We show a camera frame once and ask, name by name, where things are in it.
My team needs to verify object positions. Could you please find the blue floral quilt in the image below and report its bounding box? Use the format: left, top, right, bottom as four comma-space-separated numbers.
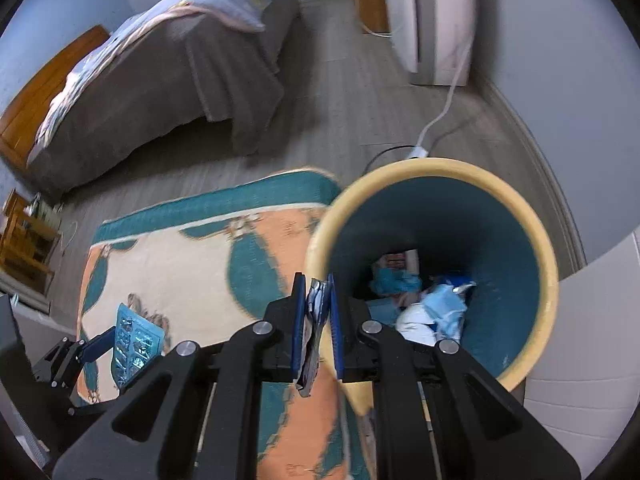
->
27, 0, 284, 162

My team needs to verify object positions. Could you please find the white tissue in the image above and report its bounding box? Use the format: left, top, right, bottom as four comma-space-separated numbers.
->
395, 304, 437, 347

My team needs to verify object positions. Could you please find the wooden headboard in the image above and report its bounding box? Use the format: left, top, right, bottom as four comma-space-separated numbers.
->
0, 25, 110, 174

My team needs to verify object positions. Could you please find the white power cable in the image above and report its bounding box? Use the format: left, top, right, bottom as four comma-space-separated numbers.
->
413, 34, 474, 154

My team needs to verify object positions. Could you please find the teal and peach rug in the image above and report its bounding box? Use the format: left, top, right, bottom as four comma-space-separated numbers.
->
77, 169, 373, 479

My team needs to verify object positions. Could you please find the bed with grey cover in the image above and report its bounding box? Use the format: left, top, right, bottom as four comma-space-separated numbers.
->
25, 0, 305, 196

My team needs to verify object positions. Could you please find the silver foil wrapper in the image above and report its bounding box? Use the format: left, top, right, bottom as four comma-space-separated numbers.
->
295, 278, 330, 398

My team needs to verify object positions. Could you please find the white power strip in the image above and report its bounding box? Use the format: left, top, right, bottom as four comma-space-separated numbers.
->
406, 145, 428, 159

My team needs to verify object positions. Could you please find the white air purifier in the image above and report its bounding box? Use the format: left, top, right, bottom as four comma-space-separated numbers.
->
385, 0, 476, 87

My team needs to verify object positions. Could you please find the blue pill blister pack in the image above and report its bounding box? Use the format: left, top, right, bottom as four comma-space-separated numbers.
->
111, 304, 165, 390

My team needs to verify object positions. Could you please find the yellow rimmed teal trash bin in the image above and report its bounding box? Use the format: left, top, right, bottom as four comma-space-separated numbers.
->
305, 157, 559, 391

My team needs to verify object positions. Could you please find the blue face mask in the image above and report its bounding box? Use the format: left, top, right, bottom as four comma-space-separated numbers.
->
421, 278, 476, 342

